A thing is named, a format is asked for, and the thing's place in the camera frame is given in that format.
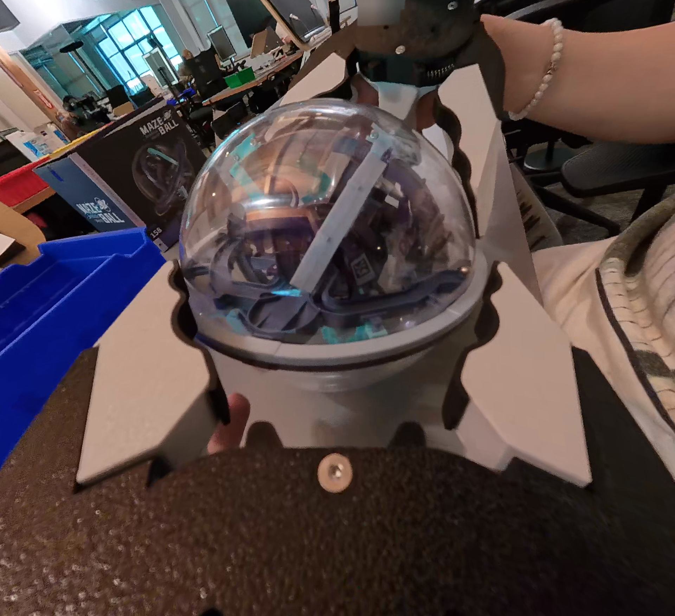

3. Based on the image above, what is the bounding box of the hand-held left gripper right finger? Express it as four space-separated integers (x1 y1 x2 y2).
442 262 593 488

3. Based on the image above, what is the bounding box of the person's left hand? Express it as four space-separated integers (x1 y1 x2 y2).
207 393 252 455

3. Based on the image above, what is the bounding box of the brown cardboard board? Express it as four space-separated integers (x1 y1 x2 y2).
0 202 47 266

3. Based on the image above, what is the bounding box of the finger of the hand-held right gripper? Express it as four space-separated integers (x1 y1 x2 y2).
434 64 545 306
279 49 359 111

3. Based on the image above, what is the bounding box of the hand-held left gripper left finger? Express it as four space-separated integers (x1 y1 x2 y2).
75 260 231 487

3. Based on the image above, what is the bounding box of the person's right hand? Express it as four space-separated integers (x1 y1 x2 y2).
480 14 554 118

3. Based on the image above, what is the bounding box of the clear maze ball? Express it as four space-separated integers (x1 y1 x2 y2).
179 98 483 393

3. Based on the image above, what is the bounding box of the dark printed cardboard box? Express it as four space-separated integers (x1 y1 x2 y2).
33 97 207 253

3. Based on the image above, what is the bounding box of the black mesh office chair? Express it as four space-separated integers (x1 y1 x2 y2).
503 121 675 237

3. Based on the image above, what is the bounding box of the blue plastic bin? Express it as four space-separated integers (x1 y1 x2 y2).
0 227 167 466

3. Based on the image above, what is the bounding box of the pale bead bracelet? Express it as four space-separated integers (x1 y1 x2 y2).
508 18 565 121

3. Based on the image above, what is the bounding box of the person's printed shirt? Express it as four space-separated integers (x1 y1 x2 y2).
530 194 675 435

